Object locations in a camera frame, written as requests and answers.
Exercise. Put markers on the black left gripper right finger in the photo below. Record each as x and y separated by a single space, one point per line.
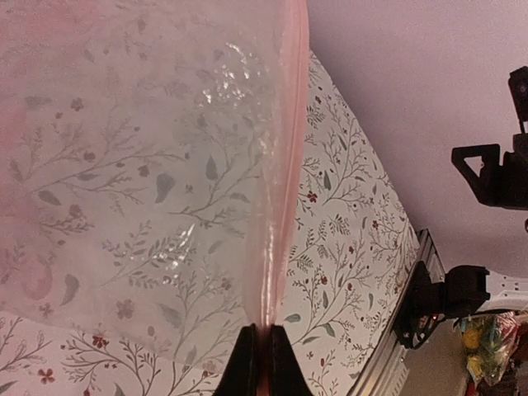
285 376

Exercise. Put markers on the aluminium table edge rail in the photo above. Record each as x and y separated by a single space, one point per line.
385 372

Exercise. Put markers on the colourful bag of items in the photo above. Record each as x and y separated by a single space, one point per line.
489 342

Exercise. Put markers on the clear pink zip top bag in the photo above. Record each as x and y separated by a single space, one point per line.
150 156

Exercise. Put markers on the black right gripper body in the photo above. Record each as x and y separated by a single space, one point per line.
499 179

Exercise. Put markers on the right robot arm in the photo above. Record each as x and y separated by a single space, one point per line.
470 290

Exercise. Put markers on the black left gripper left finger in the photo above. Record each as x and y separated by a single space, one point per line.
240 376

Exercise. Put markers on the floral patterned table mat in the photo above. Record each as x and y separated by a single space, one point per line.
350 249

